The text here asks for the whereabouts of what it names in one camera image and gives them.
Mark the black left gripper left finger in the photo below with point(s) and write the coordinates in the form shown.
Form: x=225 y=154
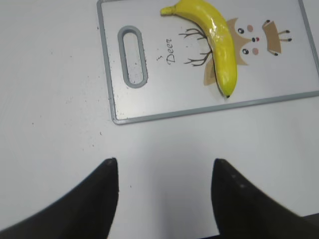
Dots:
x=86 y=212

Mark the grey-rimmed deer cutting board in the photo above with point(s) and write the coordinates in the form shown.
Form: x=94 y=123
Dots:
x=161 y=67

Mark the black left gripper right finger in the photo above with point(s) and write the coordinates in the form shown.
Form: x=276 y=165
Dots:
x=243 y=211

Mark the yellow plastic banana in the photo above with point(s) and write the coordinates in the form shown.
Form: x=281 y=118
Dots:
x=219 y=38

